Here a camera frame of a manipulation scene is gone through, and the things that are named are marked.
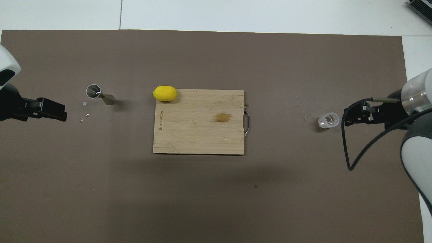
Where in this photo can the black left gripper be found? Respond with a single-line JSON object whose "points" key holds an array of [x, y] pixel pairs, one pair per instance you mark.
{"points": [[10, 104]]}

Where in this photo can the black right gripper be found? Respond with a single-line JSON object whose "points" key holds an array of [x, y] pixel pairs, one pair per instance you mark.
{"points": [[395, 111]]}

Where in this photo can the small clear glass cup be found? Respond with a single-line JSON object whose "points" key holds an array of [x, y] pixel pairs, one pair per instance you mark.
{"points": [[329, 120]]}

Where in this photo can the steel double jigger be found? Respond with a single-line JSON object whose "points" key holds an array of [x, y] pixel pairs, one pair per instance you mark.
{"points": [[93, 90]]}

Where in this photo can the grey ribbed device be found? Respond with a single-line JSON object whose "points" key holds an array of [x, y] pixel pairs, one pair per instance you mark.
{"points": [[422, 6]]}

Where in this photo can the yellow lemon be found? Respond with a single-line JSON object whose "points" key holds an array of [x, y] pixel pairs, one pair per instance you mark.
{"points": [[164, 93]]}

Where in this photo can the bamboo cutting board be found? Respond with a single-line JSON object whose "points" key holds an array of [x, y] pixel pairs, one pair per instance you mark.
{"points": [[202, 135]]}

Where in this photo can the brown table mat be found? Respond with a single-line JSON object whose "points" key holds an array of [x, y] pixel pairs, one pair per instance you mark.
{"points": [[202, 202]]}

